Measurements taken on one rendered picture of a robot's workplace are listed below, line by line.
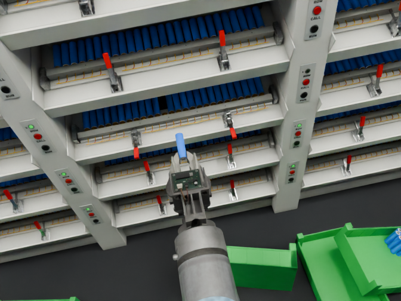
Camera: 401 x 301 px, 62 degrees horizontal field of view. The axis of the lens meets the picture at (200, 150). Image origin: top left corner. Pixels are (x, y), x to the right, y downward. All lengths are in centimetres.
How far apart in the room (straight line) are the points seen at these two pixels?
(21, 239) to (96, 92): 74
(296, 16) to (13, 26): 58
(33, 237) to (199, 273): 93
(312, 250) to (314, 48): 75
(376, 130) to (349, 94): 23
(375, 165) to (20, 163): 121
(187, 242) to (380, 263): 85
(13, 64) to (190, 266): 55
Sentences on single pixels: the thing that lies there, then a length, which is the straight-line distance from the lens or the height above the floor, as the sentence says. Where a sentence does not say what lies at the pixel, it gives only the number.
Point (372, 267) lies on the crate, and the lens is 128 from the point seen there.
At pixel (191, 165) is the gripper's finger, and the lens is 73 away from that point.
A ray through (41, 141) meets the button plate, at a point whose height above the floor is 62.
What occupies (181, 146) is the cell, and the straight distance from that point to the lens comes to 76.
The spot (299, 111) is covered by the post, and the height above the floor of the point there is 54.
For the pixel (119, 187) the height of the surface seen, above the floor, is 34.
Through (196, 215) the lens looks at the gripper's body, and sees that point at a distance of 59.
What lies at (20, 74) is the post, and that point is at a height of 82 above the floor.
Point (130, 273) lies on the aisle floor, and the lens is 135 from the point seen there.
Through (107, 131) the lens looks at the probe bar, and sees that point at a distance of 97.
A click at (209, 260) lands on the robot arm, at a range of 56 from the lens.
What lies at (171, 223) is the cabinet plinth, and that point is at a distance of 137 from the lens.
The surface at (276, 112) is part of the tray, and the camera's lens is 98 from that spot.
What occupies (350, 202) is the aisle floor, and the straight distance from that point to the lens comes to 148.
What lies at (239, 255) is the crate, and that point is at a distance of 109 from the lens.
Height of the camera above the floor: 119
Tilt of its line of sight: 48 degrees down
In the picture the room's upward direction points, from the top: 10 degrees counter-clockwise
